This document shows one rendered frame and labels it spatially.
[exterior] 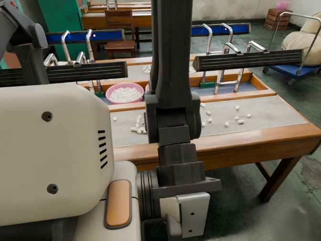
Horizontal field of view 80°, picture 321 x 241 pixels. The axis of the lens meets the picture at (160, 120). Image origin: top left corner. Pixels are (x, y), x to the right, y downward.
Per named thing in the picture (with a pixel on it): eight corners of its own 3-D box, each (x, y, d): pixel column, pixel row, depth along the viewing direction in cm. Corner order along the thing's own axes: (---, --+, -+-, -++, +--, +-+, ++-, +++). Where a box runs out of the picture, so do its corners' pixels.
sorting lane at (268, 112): (306, 125, 116) (308, 122, 114) (-26, 167, 92) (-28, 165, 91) (275, 98, 138) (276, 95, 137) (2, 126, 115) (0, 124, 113)
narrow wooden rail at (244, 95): (272, 105, 142) (277, 92, 135) (8, 134, 119) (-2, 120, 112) (267, 101, 146) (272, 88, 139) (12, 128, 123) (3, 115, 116)
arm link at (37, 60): (-4, 27, 55) (31, 20, 54) (12, 31, 61) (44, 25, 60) (40, 162, 65) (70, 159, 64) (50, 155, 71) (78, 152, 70)
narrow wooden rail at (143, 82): (249, 83, 167) (253, 72, 160) (26, 104, 143) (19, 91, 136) (246, 81, 171) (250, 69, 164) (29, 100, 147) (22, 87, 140)
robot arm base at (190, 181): (149, 200, 29) (224, 190, 31) (144, 147, 31) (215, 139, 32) (148, 191, 38) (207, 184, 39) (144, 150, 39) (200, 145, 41)
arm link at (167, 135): (161, 154, 33) (191, 151, 33) (155, 98, 35) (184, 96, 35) (157, 156, 42) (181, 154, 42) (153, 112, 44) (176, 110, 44)
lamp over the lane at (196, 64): (302, 63, 107) (309, 51, 102) (196, 72, 99) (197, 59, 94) (292, 58, 113) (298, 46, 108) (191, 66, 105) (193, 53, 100)
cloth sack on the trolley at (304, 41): (333, 67, 292) (349, 42, 268) (290, 71, 284) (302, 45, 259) (306, 53, 335) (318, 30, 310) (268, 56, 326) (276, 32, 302)
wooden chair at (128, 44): (109, 76, 315) (98, 15, 256) (113, 65, 348) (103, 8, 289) (136, 76, 317) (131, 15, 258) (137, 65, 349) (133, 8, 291)
